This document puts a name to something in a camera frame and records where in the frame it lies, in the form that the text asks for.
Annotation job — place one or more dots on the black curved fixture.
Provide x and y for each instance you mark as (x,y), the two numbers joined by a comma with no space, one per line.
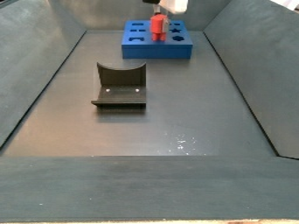
(122,86)

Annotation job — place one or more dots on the blue shape sorting block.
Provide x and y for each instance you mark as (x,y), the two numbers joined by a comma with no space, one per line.
(138,45)

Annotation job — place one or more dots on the red three prong object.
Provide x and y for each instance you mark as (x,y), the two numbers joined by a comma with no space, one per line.
(157,28)

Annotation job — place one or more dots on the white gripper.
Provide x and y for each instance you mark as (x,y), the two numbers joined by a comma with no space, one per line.
(174,6)

